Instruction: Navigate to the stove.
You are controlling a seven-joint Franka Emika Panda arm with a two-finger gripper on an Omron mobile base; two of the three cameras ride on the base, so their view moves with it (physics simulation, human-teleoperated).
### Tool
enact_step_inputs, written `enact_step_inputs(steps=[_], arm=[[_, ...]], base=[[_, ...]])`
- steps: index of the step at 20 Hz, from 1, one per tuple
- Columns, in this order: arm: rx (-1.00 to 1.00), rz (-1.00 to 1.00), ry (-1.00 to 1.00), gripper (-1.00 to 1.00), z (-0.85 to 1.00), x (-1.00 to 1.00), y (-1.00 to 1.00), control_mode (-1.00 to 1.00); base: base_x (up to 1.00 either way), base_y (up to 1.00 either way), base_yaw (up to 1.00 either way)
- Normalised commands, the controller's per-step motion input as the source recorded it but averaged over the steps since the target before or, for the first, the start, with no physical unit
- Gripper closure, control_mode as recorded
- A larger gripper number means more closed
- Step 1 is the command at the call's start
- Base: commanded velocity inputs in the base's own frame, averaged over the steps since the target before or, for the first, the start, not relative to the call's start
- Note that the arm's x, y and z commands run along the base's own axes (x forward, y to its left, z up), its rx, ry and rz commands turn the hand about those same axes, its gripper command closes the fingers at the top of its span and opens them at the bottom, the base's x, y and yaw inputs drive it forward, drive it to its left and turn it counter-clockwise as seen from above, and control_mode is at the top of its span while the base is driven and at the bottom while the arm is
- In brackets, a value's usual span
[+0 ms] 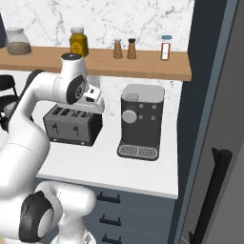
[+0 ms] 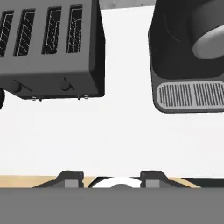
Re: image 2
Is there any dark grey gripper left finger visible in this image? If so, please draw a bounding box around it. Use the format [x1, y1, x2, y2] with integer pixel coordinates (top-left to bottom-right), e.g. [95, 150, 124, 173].
[32, 170, 85, 189]

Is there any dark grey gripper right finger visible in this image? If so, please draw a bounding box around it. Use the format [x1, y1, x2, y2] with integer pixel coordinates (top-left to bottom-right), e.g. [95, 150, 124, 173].
[140, 171, 193, 189]

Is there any white and black round object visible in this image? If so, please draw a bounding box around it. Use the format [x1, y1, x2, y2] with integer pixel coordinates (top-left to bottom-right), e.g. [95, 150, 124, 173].
[87, 176, 143, 189]

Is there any black coffee machine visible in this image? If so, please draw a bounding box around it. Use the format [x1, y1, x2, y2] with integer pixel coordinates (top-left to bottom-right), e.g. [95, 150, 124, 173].
[148, 0, 224, 115]

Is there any black four-slot toaster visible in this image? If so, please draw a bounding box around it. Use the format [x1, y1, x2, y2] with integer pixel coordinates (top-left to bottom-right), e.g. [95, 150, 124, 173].
[0, 0, 106, 102]

